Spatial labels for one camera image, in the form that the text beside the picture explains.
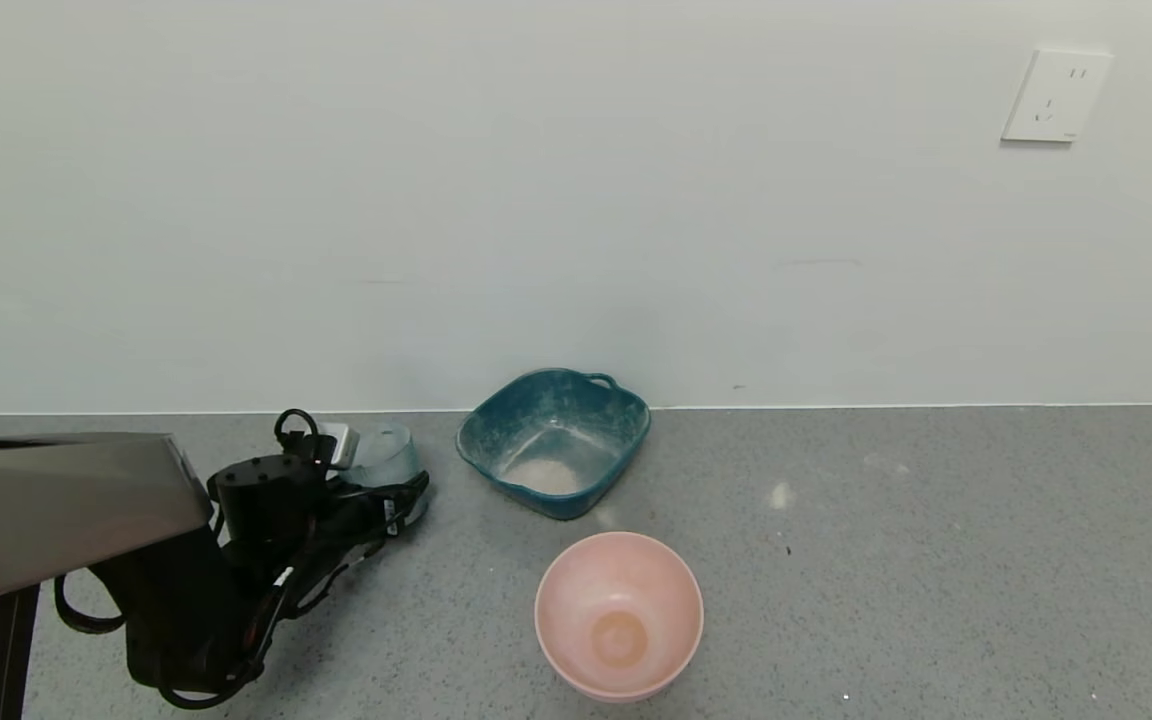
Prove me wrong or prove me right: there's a white wall socket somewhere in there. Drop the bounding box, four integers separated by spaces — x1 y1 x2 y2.
1001 49 1113 145

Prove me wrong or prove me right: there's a white powder pile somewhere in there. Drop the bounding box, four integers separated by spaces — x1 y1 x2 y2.
504 456 589 498

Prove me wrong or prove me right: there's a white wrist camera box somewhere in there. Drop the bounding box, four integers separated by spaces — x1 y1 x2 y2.
320 422 361 472

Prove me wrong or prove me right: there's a black camera cable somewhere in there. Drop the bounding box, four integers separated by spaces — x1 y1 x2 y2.
154 407 337 712

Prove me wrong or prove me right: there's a clear ribbed plastic cup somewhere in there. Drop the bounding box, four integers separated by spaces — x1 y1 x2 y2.
340 421 428 527

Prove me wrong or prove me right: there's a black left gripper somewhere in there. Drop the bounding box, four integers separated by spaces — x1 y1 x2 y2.
336 469 431 545

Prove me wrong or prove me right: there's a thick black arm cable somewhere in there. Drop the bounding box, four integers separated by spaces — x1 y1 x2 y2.
53 575 128 636

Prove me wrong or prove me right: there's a dark teal square basin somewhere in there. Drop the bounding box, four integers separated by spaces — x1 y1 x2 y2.
456 368 652 522

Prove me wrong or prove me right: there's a pink round bowl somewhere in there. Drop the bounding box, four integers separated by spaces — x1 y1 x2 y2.
534 531 705 702

